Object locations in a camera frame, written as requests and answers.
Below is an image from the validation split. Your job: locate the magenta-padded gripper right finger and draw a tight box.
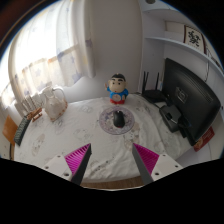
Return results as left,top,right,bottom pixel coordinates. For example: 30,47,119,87
131,143,184,186

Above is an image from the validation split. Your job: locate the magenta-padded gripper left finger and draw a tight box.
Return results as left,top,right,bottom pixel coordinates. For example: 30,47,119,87
41,143,92,186

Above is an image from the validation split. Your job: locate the black computer mouse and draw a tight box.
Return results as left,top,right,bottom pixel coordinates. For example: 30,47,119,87
112,110,126,129

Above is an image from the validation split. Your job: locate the round purple printed mouse pad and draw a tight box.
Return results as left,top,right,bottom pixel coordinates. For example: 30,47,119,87
98,105,136,136

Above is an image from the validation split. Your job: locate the white printed tablecloth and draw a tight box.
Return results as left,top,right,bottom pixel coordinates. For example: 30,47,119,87
13,93,193,184

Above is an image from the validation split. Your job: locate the large white conch shell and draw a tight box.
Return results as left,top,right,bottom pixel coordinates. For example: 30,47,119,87
40,85,69,123

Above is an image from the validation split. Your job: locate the red flat packet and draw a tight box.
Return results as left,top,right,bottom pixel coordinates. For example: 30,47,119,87
193,126,215,153

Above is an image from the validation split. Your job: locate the wooden model sailing ship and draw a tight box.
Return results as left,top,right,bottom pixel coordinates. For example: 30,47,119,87
19,94,44,123

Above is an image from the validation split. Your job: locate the black keyboard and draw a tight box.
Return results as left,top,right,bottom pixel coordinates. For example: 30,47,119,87
13,114,32,147

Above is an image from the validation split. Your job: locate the black router with antennas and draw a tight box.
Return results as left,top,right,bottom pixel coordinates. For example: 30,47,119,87
141,70,168,104

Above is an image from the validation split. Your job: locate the orange wooden chair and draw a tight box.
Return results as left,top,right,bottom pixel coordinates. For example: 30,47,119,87
2,114,19,147

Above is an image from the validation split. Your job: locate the black monitor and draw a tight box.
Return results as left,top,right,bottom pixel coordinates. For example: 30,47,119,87
159,57,222,147

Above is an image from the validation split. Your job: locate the cartoon boy figurine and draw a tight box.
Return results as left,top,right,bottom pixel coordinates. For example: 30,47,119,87
105,73,130,105

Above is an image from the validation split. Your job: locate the white star-print curtain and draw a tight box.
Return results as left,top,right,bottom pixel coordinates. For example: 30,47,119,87
8,0,98,101

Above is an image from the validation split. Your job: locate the white shelf unit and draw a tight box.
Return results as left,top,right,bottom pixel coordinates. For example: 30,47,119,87
138,0,224,81

